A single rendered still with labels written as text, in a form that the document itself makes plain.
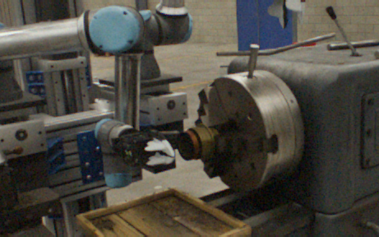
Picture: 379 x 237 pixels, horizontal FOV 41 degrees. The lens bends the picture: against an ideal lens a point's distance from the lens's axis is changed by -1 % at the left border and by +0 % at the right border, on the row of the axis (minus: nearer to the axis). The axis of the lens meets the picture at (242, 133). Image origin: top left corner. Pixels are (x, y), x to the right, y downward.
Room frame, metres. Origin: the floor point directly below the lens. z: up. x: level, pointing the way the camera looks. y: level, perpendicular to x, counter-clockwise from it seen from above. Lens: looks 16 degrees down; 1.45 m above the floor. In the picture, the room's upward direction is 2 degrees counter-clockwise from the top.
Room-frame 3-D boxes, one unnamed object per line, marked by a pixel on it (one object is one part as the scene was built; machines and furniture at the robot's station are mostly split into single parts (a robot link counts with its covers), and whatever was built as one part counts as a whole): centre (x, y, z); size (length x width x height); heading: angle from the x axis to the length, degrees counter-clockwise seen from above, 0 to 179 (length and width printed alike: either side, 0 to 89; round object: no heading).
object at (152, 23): (1.84, 0.36, 1.33); 0.13 x 0.12 x 0.14; 125
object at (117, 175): (1.40, 0.37, 0.97); 0.11 x 0.08 x 0.11; 0
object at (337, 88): (1.60, -0.31, 1.06); 0.59 x 0.48 x 0.39; 127
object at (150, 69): (1.84, 0.37, 1.21); 0.15 x 0.15 x 0.10
